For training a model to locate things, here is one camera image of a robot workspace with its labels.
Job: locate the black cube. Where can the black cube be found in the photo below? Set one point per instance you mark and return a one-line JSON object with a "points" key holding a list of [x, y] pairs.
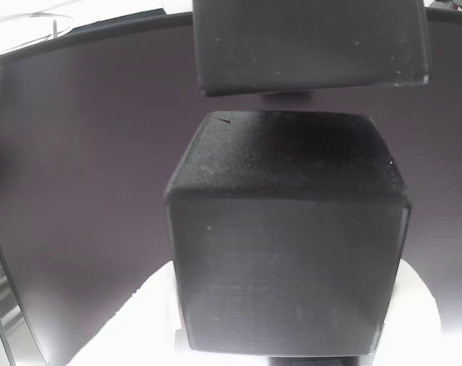
{"points": [[311, 45], [288, 236]]}

